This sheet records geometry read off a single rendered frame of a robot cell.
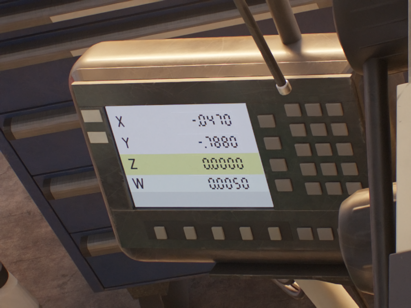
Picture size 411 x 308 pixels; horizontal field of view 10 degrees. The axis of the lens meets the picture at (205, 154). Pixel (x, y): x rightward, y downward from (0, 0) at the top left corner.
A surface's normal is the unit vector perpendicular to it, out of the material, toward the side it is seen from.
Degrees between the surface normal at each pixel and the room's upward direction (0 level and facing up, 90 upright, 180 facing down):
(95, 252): 90
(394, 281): 0
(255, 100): 70
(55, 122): 56
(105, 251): 90
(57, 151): 90
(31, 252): 0
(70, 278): 0
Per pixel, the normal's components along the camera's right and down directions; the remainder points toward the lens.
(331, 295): 0.14, -0.04
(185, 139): -0.40, 0.50
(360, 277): -0.48, 0.66
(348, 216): -0.72, -0.42
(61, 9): -0.30, 0.26
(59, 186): -0.37, -0.12
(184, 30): -0.11, 0.75
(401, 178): -0.36, -0.65
